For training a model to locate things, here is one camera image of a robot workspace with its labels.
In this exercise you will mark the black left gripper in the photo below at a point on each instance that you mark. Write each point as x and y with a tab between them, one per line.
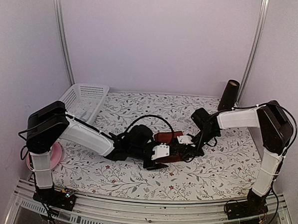
153	166

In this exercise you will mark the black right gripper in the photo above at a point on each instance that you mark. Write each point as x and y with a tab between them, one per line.
194	152

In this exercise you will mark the dark red towel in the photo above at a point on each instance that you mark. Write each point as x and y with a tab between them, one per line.
174	153

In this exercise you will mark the blue orange patterned towel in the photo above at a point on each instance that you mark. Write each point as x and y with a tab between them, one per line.
88	116

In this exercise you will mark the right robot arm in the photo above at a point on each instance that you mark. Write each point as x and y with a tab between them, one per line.
274	124

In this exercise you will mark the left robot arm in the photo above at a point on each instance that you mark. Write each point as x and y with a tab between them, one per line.
53	122

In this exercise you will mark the floral tablecloth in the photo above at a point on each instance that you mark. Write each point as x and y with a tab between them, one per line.
227	170

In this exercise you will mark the black cylinder cup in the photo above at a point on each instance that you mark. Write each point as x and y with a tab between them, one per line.
229	95

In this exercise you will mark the white plastic basket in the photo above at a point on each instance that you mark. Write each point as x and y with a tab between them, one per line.
83	97

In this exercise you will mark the pink plate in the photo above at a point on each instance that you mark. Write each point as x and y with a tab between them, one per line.
55	157

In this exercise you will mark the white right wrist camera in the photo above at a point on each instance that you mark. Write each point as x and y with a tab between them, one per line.
185	139

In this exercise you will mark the front aluminium rail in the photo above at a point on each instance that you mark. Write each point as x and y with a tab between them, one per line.
92	208

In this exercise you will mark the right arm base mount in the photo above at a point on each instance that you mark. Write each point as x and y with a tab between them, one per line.
254	205

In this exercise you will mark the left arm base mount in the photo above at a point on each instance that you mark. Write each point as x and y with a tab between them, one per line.
55	198

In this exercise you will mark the right aluminium frame post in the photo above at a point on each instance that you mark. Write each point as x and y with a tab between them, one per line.
253	50

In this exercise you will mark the aluminium frame post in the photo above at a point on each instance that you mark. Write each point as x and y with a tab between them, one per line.
253	50
63	42

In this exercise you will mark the left aluminium frame post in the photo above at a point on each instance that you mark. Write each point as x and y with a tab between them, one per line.
63	42

